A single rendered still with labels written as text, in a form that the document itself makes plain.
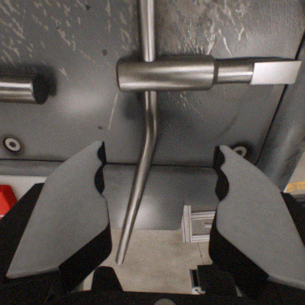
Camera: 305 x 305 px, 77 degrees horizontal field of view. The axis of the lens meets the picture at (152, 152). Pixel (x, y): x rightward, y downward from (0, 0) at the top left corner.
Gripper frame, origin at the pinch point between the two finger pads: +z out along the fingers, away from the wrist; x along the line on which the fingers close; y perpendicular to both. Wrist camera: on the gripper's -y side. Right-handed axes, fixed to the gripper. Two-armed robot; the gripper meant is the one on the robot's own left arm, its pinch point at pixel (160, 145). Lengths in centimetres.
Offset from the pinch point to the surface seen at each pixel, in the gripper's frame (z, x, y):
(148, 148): 2.6, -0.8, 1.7
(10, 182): 4.0, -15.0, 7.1
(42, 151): 4.1, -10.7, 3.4
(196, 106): 4.2, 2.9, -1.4
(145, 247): 130, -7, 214
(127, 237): 3.0, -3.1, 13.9
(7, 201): 3.1, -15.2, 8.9
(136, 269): 130, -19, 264
